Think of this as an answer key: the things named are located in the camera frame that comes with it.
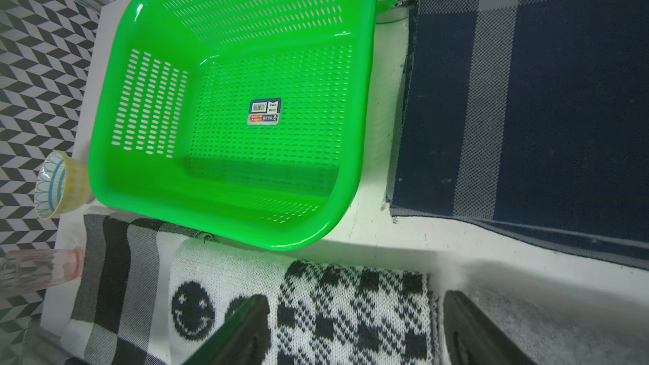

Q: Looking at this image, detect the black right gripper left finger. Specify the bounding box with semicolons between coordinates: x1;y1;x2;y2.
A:
185;295;271;365

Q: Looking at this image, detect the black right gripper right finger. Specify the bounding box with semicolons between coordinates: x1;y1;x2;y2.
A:
443;291;535;365

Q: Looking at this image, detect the white smiley checkered scarf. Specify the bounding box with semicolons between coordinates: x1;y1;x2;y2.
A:
168;239;439;364

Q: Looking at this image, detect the grey fuzzy scarf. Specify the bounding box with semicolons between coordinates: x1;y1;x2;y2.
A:
434;265;648;364

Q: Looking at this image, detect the black grey block scarf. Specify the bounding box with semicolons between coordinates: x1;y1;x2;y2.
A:
62;207;209;364

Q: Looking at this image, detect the navy plaid folded scarf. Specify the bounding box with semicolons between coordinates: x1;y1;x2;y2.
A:
390;0;648;269

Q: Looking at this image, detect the green plastic perforated basket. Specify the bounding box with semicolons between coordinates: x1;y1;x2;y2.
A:
88;0;377;251

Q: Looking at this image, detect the blue yellow patterned bowl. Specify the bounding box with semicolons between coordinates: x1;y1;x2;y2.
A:
34;150;94;220

